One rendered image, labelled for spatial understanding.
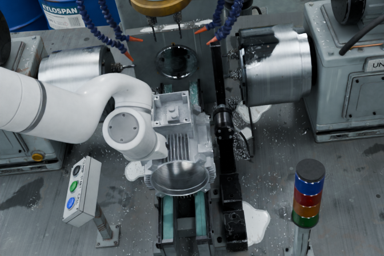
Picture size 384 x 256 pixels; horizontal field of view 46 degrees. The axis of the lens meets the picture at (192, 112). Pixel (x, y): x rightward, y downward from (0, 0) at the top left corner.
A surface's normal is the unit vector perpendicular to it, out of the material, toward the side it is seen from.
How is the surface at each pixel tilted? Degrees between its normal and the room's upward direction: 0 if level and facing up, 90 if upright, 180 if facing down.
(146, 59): 90
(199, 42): 90
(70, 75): 32
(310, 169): 0
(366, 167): 0
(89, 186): 52
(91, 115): 70
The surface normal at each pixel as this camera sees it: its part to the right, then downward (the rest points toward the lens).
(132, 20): 0.04, 0.72
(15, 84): 0.81, -0.42
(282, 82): 0.00, 0.49
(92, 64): -0.10, -0.39
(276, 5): -0.12, -0.69
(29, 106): 0.81, 0.15
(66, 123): 0.71, 0.43
